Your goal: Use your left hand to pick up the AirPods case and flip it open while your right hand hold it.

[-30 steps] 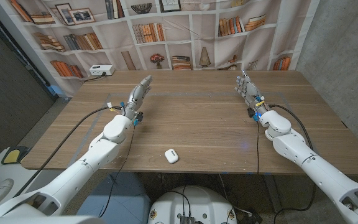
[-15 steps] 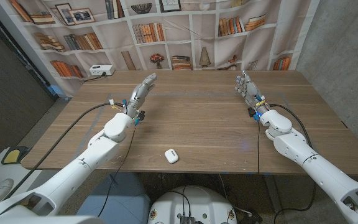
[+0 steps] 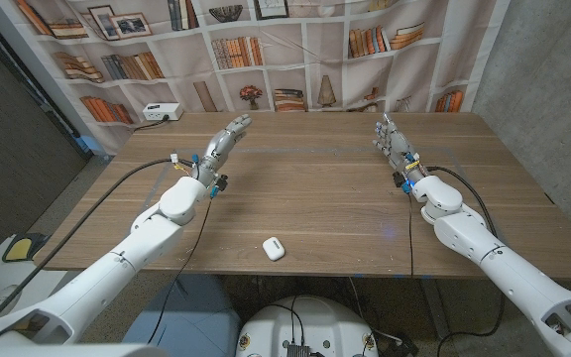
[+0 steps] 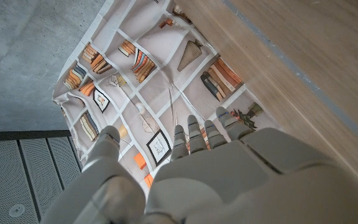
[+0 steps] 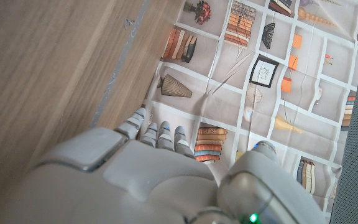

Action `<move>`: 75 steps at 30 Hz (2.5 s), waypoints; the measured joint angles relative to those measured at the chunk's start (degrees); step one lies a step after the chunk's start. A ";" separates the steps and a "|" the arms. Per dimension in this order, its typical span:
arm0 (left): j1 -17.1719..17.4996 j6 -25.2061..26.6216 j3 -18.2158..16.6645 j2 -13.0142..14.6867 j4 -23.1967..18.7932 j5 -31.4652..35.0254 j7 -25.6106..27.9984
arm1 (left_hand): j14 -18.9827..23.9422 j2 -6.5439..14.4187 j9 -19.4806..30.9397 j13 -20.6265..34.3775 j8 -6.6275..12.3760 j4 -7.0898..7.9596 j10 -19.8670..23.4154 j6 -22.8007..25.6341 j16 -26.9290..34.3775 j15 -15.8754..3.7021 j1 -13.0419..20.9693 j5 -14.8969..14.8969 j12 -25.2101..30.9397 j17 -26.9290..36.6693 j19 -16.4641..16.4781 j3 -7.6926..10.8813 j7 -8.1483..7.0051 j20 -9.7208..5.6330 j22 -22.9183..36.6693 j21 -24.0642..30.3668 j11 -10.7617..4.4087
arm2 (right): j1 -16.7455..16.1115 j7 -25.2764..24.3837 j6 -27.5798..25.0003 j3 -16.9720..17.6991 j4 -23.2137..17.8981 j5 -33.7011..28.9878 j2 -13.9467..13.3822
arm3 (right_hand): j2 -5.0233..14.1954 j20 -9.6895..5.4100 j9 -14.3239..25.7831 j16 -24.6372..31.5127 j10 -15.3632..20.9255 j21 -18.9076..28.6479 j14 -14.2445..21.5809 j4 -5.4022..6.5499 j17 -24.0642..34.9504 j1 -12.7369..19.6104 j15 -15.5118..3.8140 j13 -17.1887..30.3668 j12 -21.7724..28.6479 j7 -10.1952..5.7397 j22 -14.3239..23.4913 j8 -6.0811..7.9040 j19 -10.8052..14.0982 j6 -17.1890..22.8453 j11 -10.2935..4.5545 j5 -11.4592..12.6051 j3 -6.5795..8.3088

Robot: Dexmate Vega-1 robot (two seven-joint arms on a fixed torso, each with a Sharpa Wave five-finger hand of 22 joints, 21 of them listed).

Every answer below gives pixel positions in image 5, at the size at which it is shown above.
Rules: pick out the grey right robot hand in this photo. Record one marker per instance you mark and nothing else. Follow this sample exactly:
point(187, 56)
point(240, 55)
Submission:
point(135, 186)

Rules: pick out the printed bookshelf backdrop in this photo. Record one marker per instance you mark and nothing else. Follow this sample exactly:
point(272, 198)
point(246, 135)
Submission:
point(259, 102)

